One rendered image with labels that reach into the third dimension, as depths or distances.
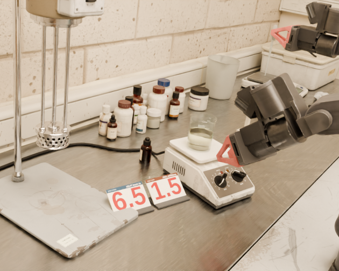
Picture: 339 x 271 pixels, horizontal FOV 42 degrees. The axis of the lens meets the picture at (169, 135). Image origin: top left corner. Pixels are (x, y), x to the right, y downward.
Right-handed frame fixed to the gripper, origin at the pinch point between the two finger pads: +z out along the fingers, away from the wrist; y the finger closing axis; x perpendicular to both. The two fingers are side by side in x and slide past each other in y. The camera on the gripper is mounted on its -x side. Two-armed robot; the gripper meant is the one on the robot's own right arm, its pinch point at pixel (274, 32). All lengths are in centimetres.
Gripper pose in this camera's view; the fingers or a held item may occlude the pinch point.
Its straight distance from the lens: 138.7
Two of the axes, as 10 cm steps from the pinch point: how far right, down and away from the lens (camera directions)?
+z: -7.2, -3.5, 5.9
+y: -6.8, 2.1, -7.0
